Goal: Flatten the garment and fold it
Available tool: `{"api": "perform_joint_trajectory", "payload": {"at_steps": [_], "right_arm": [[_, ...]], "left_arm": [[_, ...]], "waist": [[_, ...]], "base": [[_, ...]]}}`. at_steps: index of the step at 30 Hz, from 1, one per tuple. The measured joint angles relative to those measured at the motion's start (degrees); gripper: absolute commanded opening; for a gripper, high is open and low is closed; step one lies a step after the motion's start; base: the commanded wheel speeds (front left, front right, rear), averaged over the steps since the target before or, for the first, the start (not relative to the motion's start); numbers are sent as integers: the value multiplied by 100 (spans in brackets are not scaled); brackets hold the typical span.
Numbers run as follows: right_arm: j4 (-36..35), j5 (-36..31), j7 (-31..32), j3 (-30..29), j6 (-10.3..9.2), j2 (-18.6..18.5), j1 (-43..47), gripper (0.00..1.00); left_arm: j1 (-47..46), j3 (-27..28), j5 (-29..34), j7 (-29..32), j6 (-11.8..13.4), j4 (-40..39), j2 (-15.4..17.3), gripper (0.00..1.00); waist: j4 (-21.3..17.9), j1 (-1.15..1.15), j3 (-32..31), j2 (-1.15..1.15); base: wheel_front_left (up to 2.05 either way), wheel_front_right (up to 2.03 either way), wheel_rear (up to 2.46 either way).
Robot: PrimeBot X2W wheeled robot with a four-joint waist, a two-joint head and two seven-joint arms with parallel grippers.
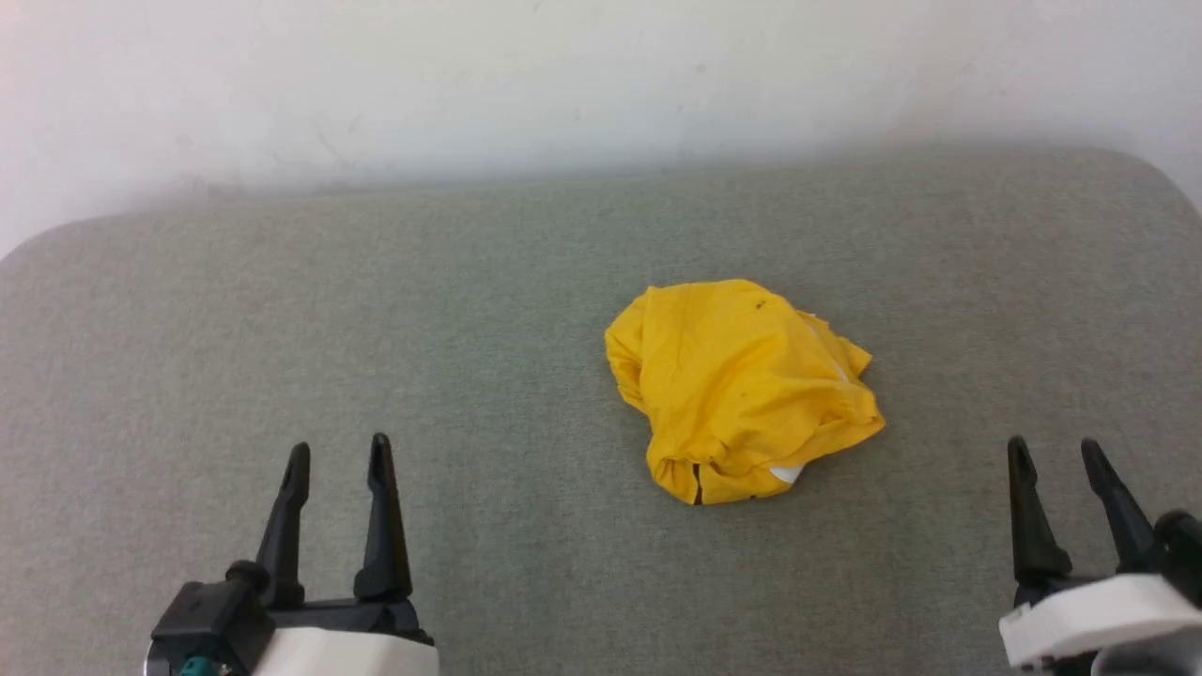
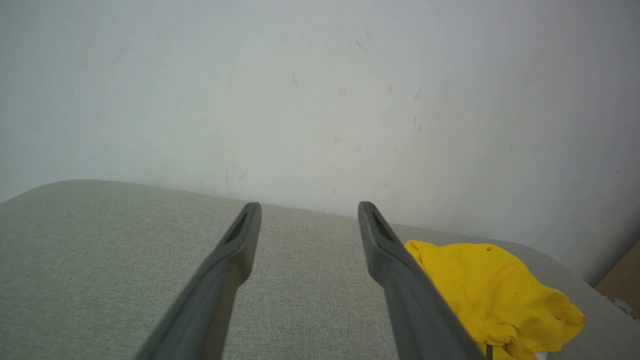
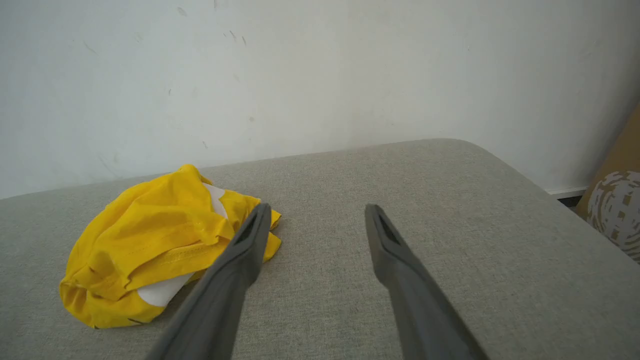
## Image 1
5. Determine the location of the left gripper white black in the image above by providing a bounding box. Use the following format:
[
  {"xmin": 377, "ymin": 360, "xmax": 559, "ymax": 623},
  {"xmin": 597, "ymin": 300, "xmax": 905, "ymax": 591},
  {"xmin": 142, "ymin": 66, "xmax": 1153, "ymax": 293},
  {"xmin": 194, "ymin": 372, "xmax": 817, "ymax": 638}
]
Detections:
[{"xmin": 252, "ymin": 433, "xmax": 440, "ymax": 676}]

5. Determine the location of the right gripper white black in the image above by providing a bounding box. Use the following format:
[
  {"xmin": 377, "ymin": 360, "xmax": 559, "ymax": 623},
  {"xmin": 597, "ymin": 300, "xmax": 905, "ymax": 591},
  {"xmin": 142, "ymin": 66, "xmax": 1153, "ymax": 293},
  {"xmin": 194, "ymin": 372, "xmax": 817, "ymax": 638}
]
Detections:
[{"xmin": 998, "ymin": 436, "xmax": 1202, "ymax": 676}]

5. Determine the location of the yellow cartoon-face T-shirt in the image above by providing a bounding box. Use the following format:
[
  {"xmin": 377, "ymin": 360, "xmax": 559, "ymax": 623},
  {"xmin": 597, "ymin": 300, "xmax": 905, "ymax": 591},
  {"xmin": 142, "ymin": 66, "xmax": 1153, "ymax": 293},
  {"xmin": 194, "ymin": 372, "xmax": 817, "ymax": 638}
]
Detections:
[{"xmin": 604, "ymin": 279, "xmax": 886, "ymax": 506}]

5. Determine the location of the grey-green fabric sofa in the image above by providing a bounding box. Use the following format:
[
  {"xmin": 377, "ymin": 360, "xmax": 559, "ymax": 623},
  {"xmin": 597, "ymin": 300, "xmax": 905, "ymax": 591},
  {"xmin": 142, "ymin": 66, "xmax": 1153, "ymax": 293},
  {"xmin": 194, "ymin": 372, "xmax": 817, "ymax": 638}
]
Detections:
[{"xmin": 0, "ymin": 146, "xmax": 1202, "ymax": 676}]

